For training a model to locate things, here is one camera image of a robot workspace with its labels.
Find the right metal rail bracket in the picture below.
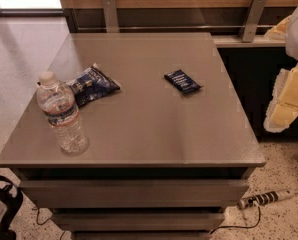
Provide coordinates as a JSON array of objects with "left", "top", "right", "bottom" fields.
[{"left": 239, "top": 0, "right": 267, "bottom": 43}]

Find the middle cabinet drawer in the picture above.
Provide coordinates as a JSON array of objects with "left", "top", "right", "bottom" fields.
[{"left": 52, "top": 212, "right": 224, "bottom": 232}]

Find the white power strip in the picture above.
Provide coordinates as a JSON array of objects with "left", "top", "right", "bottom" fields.
[{"left": 238, "top": 190, "right": 295, "bottom": 210}]

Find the black power cable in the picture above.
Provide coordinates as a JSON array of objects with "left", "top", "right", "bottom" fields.
[{"left": 209, "top": 205, "right": 262, "bottom": 236}]

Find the bottom cabinet drawer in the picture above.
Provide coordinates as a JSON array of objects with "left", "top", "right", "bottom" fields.
[{"left": 71, "top": 232, "right": 210, "bottom": 240}]

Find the clear plastic water bottle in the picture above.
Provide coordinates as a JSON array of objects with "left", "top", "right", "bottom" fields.
[{"left": 36, "top": 71, "right": 89, "bottom": 154}]

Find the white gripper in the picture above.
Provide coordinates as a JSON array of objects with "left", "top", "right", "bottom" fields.
[{"left": 263, "top": 6, "right": 298, "bottom": 133}]

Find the black bag with straps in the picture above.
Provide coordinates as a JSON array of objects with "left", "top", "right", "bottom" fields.
[{"left": 0, "top": 175, "right": 23, "bottom": 240}]

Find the grey drawer cabinet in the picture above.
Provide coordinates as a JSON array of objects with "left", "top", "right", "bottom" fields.
[{"left": 0, "top": 32, "right": 267, "bottom": 240}]

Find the top cabinet drawer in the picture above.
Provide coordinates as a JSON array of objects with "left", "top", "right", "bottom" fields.
[{"left": 20, "top": 180, "right": 248, "bottom": 208}]

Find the cabinet drawer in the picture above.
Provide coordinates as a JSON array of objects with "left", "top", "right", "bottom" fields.
[
  {"left": 71, "top": 232, "right": 210, "bottom": 240},
  {"left": 20, "top": 180, "right": 248, "bottom": 208},
  {"left": 52, "top": 212, "right": 224, "bottom": 232}
]

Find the left metal rail bracket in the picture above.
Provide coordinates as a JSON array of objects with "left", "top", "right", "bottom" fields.
[{"left": 102, "top": 0, "right": 119, "bottom": 33}]

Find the dark blue snack bar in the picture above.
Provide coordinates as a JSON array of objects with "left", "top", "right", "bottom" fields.
[{"left": 164, "top": 69, "right": 202, "bottom": 94}]

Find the blue chip bag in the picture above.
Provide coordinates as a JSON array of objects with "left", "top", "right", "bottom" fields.
[{"left": 67, "top": 63, "right": 120, "bottom": 107}]

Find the metal rail bracket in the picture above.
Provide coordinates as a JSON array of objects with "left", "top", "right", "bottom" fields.
[
  {"left": 102, "top": 0, "right": 119, "bottom": 33},
  {"left": 239, "top": 0, "right": 267, "bottom": 43}
]

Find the horizontal metal rail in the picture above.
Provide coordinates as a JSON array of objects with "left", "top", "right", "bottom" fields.
[{"left": 76, "top": 24, "right": 277, "bottom": 31}]

